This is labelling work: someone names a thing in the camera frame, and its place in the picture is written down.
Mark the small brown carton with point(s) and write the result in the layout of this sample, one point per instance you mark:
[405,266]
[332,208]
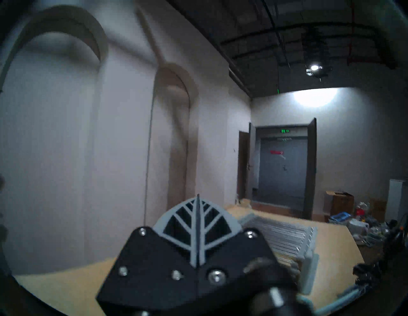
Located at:
[378,210]

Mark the open labelled cardboard box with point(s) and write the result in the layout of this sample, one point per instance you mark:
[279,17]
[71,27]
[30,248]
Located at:
[339,204]

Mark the brown wooden door leaf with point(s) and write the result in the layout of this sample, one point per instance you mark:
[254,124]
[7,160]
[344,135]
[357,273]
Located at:
[310,168]
[244,165]

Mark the grey metal double door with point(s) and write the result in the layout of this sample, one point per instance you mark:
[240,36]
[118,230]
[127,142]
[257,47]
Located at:
[282,172]

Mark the ceiling spot lamp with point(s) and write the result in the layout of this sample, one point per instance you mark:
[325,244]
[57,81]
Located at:
[317,68]

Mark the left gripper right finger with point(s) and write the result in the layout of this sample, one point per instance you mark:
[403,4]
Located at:
[236,254]

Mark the green exit sign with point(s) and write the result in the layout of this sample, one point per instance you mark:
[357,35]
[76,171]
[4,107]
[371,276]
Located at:
[285,130]

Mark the red door sticker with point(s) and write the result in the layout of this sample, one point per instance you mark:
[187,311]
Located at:
[276,152]

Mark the grey metal rod rack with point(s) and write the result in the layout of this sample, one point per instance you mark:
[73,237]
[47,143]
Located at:
[287,235]

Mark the white cabinet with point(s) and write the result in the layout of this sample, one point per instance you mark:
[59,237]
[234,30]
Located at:
[398,200]

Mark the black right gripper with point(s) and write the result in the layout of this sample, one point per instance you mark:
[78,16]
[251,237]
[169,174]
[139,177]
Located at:
[368,272]

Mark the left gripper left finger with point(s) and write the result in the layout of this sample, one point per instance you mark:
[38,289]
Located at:
[153,274]

